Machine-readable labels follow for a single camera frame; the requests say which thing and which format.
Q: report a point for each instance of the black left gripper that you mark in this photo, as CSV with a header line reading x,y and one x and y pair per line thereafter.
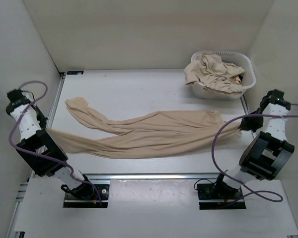
x,y
42,120

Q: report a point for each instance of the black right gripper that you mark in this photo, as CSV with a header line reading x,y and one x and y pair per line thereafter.
x,y
247,124

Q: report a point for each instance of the beige trousers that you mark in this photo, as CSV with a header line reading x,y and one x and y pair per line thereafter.
x,y
155,135

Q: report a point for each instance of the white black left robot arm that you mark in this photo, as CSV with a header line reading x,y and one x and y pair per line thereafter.
x,y
40,151

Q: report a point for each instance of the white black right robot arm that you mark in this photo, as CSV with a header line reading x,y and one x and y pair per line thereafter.
x,y
267,153

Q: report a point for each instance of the black corner label sticker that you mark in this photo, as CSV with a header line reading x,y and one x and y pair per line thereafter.
x,y
75,72

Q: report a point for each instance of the beige clothes pile in basket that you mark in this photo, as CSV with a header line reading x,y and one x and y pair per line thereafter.
x,y
216,75

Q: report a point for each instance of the white laundry basket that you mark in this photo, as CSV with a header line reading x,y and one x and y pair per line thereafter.
x,y
248,79

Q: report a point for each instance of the aluminium right side rail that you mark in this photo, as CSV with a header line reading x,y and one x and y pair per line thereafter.
x,y
246,110

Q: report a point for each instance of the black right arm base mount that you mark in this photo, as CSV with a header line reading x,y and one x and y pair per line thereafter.
x,y
211,198

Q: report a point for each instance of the aluminium table edge rail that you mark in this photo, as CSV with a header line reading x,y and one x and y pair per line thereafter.
x,y
152,176

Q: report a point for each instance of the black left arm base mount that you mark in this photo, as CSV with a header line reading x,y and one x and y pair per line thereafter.
x,y
92,199

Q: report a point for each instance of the aluminium left side rail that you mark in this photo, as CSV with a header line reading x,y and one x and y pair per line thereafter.
x,y
23,186

